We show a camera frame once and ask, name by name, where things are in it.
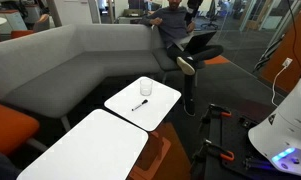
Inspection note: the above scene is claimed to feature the black tripod stand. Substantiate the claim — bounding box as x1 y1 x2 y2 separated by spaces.
252 33 285 73

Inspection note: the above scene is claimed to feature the man in dark sweater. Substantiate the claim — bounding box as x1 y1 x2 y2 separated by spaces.
141 0 225 118

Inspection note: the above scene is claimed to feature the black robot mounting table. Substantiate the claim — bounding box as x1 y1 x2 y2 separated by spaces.
191 104 301 180

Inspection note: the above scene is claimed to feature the clear drinking glass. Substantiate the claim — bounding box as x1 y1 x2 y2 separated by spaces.
139 78 154 97

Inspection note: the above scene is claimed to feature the orange lounge chair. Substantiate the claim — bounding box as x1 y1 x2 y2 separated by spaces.
10 29 36 40

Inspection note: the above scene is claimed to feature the white coffee table top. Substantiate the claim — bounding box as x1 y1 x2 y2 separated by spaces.
16 108 150 180
103 76 182 133

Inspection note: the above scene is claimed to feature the black marker pen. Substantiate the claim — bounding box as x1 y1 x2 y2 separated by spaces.
131 99 149 112

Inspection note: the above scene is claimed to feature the orange table frame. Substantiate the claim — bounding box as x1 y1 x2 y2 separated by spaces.
128 130 173 180

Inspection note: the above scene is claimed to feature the dark open laptop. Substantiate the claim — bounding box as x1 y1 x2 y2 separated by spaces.
172 30 218 55

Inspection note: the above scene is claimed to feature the white cable with plug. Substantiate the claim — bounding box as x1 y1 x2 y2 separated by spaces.
271 57 294 108

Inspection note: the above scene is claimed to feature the black clamp orange handle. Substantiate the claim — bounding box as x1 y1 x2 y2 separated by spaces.
202 139 236 163
200 103 233 123

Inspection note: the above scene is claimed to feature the black office chair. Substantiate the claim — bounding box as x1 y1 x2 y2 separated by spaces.
200 0 222 30

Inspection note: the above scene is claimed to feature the orange seat sofa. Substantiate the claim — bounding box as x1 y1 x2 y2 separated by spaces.
0 101 41 158

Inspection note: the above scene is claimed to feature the grey corner sofa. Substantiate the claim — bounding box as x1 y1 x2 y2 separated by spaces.
0 23 199 123

